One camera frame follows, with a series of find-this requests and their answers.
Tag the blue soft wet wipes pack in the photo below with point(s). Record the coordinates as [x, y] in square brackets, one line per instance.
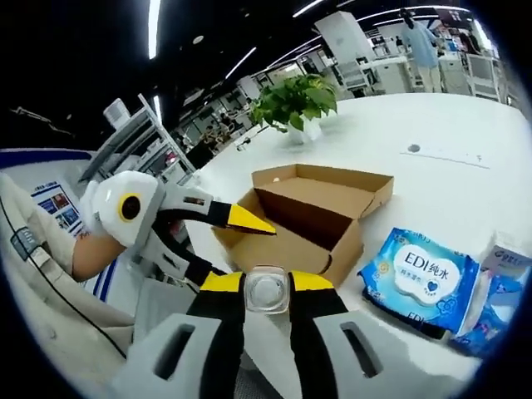
[424, 274]

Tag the grey metal rack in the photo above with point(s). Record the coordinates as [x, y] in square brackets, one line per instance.
[137, 124]

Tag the white desk cabinet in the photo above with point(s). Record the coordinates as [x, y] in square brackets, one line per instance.
[390, 75]

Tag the clear glass jar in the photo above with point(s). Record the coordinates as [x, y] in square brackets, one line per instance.
[266, 291]

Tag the blue soft tissue packet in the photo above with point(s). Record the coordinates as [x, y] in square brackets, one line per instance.
[498, 299]

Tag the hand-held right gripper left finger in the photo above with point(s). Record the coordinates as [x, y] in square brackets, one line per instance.
[208, 332]

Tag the green potted plant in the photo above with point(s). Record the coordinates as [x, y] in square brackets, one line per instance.
[295, 97]

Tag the blue framed wall poster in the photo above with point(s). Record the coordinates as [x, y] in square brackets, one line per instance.
[58, 208]

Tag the ceiling light strip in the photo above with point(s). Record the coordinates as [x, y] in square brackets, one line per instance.
[242, 62]
[154, 29]

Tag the person's beige shirt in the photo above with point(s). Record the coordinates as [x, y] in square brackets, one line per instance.
[37, 316]

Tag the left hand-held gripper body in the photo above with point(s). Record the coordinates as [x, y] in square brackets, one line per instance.
[108, 216]

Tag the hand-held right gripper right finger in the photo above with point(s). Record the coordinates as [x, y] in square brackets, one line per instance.
[324, 332]

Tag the white box device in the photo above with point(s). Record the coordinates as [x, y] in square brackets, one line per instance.
[115, 111]

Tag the small black desk gadget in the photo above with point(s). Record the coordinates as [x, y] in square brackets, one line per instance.
[245, 143]

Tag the brown cardboard shoe box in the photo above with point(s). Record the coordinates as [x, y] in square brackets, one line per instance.
[299, 249]

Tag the white office chair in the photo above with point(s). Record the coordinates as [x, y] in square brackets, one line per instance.
[482, 75]

